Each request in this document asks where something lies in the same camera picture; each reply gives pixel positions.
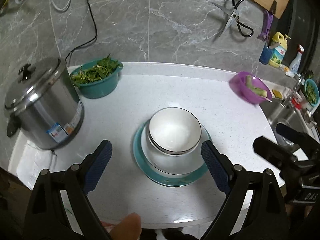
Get purple peeler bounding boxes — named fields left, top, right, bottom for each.
left=258, top=10, right=273, bottom=41

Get black power cable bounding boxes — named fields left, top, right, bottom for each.
left=64, top=0, right=98, bottom=67

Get stainless steel pot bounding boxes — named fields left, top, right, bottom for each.
left=4, top=57, right=84, bottom=150

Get yellow dish soap bottle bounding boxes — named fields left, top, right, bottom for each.
left=268, top=32, right=291, bottom=68

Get large teal floral plate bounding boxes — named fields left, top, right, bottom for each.
left=133, top=121, right=211, bottom=187

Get stainless steel sink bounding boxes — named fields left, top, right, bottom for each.
left=260, top=97, right=320, bottom=160

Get white spray bottle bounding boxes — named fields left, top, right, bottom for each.
left=289, top=44, right=304, bottom=74

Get chrome faucet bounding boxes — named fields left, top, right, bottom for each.
left=283, top=74, right=304, bottom=108

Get black handled kitchen scissors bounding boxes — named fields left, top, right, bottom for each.
left=210, top=0, right=254, bottom=38

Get small cup on red coaster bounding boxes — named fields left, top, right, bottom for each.
left=291, top=92, right=303, bottom=110

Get small floral white bowl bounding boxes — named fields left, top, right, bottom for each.
left=148, top=107, right=202, bottom=155

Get yellow sponge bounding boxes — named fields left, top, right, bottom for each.
left=272, top=89, right=283, bottom=100

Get teal basin with greens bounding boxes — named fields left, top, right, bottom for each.
left=70, top=55, right=124, bottom=99

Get person's left hand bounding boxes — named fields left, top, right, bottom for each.
left=110, top=213, right=142, bottom=240

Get purple plastic bowl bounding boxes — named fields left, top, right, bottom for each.
left=228, top=72, right=272, bottom=105

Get green vegetable stalk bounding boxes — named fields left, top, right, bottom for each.
left=246, top=75, right=267, bottom=98

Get large white bowl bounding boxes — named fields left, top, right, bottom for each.
left=138, top=123, right=211, bottom=180

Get blue utensil cup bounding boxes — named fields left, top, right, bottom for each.
left=259, top=46, right=272, bottom=65

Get teal colander with greens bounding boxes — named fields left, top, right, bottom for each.
left=304, top=79, right=319, bottom=107

